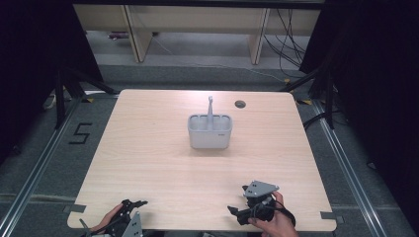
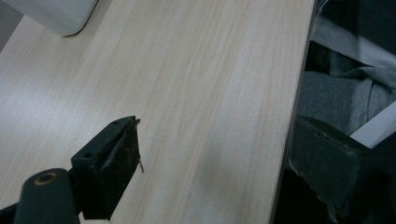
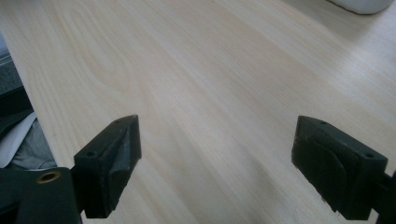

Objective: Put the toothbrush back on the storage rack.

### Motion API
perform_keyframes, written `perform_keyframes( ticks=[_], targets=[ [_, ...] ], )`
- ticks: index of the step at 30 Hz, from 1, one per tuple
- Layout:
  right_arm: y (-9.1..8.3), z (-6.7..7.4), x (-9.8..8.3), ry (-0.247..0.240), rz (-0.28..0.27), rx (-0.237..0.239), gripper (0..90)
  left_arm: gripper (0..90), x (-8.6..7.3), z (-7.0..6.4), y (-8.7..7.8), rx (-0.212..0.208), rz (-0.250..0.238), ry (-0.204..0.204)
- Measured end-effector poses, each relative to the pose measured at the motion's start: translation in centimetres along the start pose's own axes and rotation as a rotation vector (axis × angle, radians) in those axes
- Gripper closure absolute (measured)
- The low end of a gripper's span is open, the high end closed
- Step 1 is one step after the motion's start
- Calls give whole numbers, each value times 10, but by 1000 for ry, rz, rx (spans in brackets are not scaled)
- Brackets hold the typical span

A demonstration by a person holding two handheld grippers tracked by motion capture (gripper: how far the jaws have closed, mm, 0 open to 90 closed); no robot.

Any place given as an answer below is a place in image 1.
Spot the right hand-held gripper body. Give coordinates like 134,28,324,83
236,180,281,226

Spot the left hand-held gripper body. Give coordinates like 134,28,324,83
106,200,144,237

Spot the white toothbrush holder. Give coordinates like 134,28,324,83
187,114,233,150

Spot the white electric toothbrush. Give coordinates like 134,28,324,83
207,95,214,131

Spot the person's left hand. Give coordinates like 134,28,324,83
89,202,126,235

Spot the person's right hand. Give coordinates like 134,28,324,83
247,191,299,237

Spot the grey tape strip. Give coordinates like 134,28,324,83
319,210,346,225
62,203,87,214

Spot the black metal stand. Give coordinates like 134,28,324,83
53,64,121,130
279,64,338,130

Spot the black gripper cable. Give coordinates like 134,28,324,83
263,199,296,228

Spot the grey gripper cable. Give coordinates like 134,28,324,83
78,218,100,237

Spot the aluminium floor rail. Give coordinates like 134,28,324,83
311,99,391,237
0,97,85,237

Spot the thick black floor cable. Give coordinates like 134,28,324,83
302,110,344,130

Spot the bundle of black hanging cables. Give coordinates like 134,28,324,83
262,8,308,71

